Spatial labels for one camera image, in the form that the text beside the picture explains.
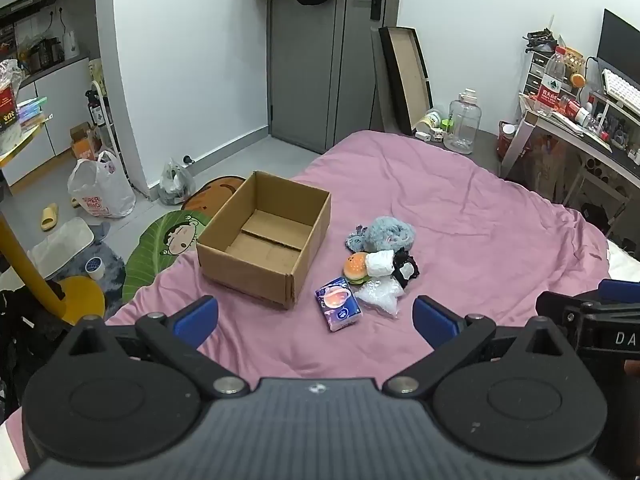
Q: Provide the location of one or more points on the small drawer organizer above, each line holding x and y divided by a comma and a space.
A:
536, 72

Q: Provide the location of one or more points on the colourful book stack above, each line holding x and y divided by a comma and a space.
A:
32, 112

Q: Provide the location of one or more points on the white keyboard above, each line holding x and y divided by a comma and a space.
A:
622, 90

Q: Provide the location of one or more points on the blue plush toy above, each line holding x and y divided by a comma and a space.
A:
390, 232

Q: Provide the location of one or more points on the clear plastic bag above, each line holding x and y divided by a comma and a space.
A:
380, 296

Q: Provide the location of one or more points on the white foam tray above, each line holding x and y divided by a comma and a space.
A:
62, 247

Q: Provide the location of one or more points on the orange rug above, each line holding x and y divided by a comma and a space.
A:
215, 195

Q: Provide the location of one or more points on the black framed board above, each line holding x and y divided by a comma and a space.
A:
407, 77

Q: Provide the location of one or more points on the brown cardboard box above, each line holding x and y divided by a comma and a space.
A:
242, 270

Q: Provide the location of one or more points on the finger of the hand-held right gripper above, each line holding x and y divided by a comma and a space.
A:
621, 291

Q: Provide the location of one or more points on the tape roll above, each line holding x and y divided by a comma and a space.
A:
94, 267

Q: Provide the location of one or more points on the burger plush toy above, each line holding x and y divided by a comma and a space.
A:
354, 266

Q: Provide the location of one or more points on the green leaf cartoon rug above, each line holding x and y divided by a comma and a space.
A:
165, 245

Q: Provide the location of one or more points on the yellow slipper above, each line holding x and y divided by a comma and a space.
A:
49, 216

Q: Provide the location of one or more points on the red snack bag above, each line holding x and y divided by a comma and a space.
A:
7, 100

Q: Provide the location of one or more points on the white kitchen cabinet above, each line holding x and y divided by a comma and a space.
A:
55, 110

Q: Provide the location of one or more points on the grey fluffy rug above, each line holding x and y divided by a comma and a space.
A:
114, 275

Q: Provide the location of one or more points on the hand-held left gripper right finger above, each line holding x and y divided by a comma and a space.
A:
434, 321

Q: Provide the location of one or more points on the yellow stool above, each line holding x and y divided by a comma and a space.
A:
82, 300

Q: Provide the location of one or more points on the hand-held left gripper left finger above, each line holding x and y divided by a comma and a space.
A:
196, 321

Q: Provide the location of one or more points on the purple tissue pack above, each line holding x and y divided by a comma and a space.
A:
337, 306

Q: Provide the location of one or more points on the brown paper bag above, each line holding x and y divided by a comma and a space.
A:
549, 165

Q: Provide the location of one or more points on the grey plastic bag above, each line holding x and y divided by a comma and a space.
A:
176, 185

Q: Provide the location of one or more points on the small orange cardboard box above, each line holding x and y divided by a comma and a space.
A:
84, 146

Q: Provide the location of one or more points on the grey door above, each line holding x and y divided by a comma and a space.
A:
305, 70

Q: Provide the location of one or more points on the white bedding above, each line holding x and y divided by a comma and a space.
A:
625, 265

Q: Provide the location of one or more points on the clear water jug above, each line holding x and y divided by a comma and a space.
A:
462, 125

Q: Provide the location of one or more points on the pink bed sheet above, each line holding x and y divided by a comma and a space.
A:
450, 200

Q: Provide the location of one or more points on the red label water bottle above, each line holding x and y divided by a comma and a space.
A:
550, 85

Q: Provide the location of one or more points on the black monitor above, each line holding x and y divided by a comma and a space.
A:
620, 42

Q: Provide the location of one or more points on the white plastic shopping bag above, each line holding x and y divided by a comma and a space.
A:
100, 187

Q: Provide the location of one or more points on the white desk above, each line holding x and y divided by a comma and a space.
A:
575, 132

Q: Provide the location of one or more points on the black and white plush toy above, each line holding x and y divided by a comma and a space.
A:
405, 273

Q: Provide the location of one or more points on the black spray bottle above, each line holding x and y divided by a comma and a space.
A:
96, 110

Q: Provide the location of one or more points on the white rolled cloth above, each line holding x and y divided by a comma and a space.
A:
380, 263

